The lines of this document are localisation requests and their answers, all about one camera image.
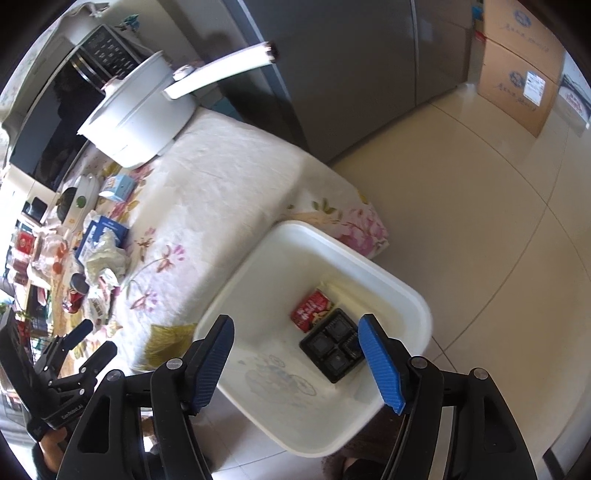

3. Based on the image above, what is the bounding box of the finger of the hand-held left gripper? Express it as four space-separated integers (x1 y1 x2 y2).
34 319 95 370
48 342 118 393

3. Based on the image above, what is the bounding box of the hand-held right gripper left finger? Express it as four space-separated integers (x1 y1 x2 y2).
55 315 236 480

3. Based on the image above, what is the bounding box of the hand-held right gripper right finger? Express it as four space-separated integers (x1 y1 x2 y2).
358 313 539 480

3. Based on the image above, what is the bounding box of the white printed packet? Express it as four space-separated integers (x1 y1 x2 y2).
85 295 116 324

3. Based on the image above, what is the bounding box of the cream plastic bag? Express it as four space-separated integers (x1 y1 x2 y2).
85 231 127 289

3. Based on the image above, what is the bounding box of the white plastic basin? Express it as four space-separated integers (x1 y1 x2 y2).
193 220 434 459

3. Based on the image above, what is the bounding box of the blue and white carton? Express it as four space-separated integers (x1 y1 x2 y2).
74 216 130 266

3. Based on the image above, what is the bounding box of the person's left hand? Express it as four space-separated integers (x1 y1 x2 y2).
38 429 70 468

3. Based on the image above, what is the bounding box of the red can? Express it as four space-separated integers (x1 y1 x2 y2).
62 273 90 315

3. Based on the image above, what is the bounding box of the black plastic tray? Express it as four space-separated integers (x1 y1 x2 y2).
299 309 370 383

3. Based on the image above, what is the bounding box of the dark brown stool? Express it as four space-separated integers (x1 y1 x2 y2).
323 397 407 480

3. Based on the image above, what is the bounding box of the red snack packet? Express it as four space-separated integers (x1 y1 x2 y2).
291 288 335 333

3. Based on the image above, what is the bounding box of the white bowl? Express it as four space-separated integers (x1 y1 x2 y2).
55 174 100 229

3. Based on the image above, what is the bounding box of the light blue small box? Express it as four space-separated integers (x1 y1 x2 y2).
99 174 136 202

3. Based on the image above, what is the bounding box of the floral tablecloth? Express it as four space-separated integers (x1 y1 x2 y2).
46 108 389 374

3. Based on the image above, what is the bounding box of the black microwave oven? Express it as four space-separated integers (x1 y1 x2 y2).
8 24 141 192

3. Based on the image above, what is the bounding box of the white electric pot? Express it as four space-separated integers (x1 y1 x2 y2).
78 41 278 169

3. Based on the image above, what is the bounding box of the grey refrigerator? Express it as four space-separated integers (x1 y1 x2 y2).
222 0 485 164

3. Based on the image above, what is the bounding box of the cardboard box with white label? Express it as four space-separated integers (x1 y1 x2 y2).
478 39 566 138

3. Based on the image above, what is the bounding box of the white printed bag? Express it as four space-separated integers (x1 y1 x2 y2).
556 74 591 130

